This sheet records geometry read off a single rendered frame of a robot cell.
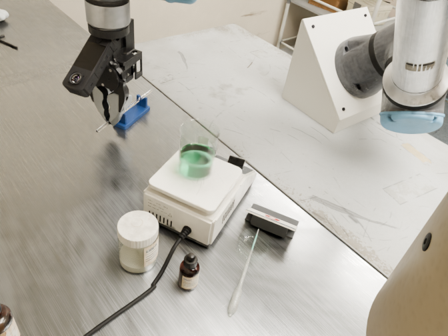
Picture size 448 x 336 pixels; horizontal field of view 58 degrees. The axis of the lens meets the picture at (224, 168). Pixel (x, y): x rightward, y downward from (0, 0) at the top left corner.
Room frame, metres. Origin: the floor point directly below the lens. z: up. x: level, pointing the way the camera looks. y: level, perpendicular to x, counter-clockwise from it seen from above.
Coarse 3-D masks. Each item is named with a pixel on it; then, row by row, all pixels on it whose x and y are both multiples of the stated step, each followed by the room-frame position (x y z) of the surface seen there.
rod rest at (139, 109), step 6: (138, 96) 0.78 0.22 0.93; (138, 102) 0.78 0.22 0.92; (144, 102) 0.78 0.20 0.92; (132, 108) 0.77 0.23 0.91; (138, 108) 0.77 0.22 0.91; (144, 108) 0.77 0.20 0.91; (126, 114) 0.70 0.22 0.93; (132, 114) 0.74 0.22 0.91; (138, 114) 0.75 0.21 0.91; (144, 114) 0.76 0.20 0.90; (120, 120) 0.70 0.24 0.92; (126, 120) 0.70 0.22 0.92; (132, 120) 0.72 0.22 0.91; (120, 126) 0.70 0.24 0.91; (126, 126) 0.70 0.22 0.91
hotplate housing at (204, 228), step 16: (144, 192) 0.46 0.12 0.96; (240, 192) 0.52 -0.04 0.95; (144, 208) 0.45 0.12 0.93; (160, 208) 0.44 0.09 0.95; (176, 208) 0.43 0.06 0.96; (192, 208) 0.44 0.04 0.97; (224, 208) 0.45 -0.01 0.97; (160, 224) 0.45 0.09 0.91; (176, 224) 0.43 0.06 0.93; (192, 224) 0.42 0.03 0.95; (208, 224) 0.42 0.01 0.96; (224, 224) 0.46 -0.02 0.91; (192, 240) 0.43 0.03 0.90; (208, 240) 0.41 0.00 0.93
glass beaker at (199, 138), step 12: (192, 120) 0.53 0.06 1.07; (204, 120) 0.54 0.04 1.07; (180, 132) 0.49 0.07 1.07; (192, 132) 0.53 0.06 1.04; (204, 132) 0.54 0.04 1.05; (216, 132) 0.52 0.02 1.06; (180, 144) 0.49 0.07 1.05; (192, 144) 0.48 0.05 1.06; (204, 144) 0.48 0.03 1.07; (216, 144) 0.50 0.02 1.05; (180, 156) 0.49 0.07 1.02; (192, 156) 0.48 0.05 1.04; (204, 156) 0.48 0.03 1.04; (180, 168) 0.49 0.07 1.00; (192, 168) 0.48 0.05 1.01; (204, 168) 0.48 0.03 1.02
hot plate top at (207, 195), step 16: (176, 160) 0.52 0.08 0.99; (160, 176) 0.48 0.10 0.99; (176, 176) 0.48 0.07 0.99; (224, 176) 0.50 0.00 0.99; (240, 176) 0.51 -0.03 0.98; (160, 192) 0.45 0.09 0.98; (176, 192) 0.45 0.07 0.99; (192, 192) 0.45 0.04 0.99; (208, 192) 0.46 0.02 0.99; (224, 192) 0.46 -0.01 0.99; (208, 208) 0.42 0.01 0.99
